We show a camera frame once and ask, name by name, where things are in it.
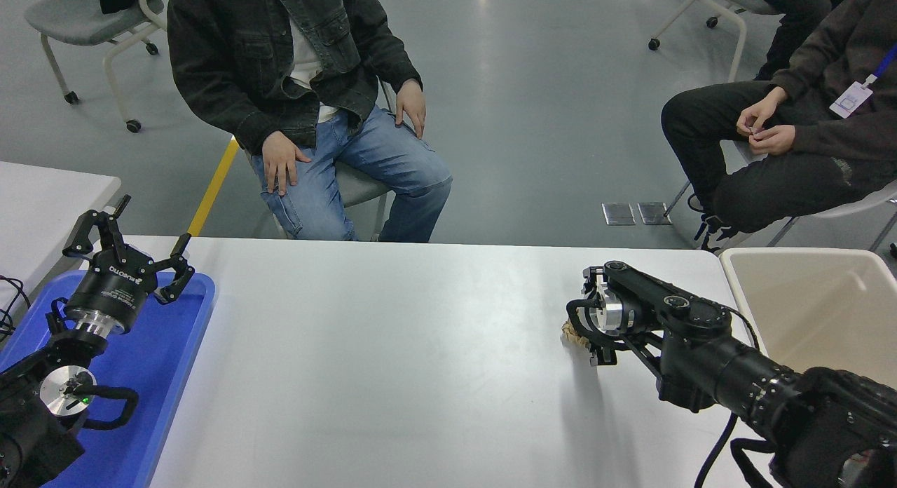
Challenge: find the tan paper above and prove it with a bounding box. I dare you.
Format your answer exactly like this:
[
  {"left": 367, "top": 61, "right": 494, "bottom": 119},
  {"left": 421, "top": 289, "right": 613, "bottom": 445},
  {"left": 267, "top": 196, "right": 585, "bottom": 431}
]
[{"left": 561, "top": 318, "right": 595, "bottom": 351}]

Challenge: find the black cable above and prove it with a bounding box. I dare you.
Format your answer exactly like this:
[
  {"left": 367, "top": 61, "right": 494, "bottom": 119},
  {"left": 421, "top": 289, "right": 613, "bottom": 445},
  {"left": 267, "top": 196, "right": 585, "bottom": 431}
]
[{"left": 0, "top": 276, "right": 31, "bottom": 341}]

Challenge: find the white side table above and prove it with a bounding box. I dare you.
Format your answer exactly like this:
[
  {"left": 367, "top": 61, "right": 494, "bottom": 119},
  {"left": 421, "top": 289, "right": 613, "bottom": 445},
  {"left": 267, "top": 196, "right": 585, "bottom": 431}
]
[{"left": 0, "top": 161, "right": 122, "bottom": 313}]

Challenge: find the white chair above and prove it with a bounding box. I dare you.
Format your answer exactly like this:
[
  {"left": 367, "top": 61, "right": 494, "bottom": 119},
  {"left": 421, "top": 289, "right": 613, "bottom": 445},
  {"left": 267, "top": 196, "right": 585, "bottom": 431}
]
[{"left": 664, "top": 141, "right": 897, "bottom": 256}]

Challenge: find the person's left hand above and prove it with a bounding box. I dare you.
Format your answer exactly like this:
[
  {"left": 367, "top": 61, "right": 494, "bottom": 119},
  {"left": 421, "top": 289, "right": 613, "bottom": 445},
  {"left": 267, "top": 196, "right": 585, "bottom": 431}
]
[
  {"left": 748, "top": 123, "right": 796, "bottom": 156},
  {"left": 395, "top": 79, "right": 427, "bottom": 140}
]

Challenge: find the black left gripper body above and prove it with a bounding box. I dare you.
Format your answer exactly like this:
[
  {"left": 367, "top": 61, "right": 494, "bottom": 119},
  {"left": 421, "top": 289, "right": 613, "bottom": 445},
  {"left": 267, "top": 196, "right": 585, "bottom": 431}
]
[{"left": 66, "top": 248, "right": 158, "bottom": 327}]

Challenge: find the person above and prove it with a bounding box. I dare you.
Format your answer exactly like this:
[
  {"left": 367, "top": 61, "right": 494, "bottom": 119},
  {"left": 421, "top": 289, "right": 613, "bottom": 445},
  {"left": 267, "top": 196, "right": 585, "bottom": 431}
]
[
  {"left": 167, "top": 0, "right": 454, "bottom": 243},
  {"left": 732, "top": 0, "right": 863, "bottom": 82},
  {"left": 661, "top": 0, "right": 897, "bottom": 254}
]

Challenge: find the white badge blue lanyard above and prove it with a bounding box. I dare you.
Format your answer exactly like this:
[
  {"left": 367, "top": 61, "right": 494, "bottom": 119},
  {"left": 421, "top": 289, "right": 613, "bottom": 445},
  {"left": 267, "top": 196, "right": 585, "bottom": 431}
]
[{"left": 829, "top": 45, "right": 897, "bottom": 118}]

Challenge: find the large pale bin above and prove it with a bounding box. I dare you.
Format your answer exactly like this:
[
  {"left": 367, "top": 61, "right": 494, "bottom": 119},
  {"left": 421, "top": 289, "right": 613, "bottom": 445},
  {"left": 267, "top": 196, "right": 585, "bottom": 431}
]
[{"left": 720, "top": 248, "right": 897, "bottom": 391}]

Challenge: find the blue plastic tray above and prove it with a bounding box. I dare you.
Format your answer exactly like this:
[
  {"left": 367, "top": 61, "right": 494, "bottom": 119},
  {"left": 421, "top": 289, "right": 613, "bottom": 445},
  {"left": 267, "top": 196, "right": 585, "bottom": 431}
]
[{"left": 0, "top": 269, "right": 216, "bottom": 488}]

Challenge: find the person's right hand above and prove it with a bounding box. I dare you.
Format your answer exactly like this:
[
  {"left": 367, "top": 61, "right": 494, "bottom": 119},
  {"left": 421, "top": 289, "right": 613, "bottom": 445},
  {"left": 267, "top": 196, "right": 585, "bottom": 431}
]
[
  {"left": 262, "top": 132, "right": 312, "bottom": 196},
  {"left": 736, "top": 87, "right": 789, "bottom": 137}
]

